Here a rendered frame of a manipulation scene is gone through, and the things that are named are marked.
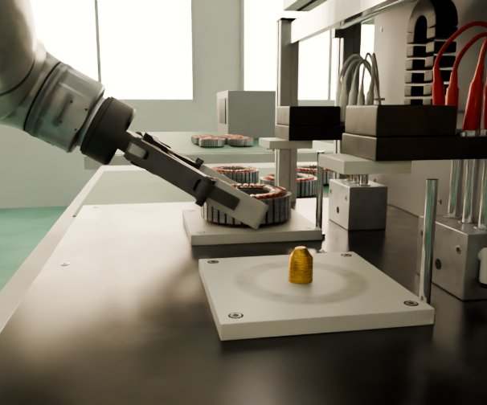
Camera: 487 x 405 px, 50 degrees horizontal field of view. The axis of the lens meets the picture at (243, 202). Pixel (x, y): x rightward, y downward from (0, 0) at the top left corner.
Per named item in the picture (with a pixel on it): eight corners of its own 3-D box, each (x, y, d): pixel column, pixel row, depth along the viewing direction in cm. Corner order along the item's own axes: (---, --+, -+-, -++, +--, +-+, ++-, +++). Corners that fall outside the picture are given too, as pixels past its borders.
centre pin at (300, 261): (292, 284, 41) (292, 251, 41) (285, 276, 43) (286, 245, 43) (315, 283, 42) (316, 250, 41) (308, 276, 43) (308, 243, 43)
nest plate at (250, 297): (220, 341, 34) (220, 323, 34) (198, 271, 48) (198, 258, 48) (434, 325, 37) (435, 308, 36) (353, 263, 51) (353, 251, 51)
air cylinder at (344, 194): (347, 231, 64) (349, 186, 63) (327, 218, 72) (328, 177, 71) (386, 229, 65) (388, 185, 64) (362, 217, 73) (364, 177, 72)
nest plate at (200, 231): (190, 246, 57) (190, 235, 57) (182, 218, 72) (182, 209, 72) (322, 239, 60) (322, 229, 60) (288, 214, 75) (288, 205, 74)
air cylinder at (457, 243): (461, 301, 41) (467, 232, 40) (414, 272, 48) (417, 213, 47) (519, 297, 42) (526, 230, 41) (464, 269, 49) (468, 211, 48)
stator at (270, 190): (206, 230, 59) (205, 198, 59) (197, 211, 70) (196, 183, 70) (301, 226, 61) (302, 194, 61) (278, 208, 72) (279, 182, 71)
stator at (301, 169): (347, 182, 119) (348, 166, 118) (314, 187, 112) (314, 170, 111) (310, 177, 127) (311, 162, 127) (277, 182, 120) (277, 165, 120)
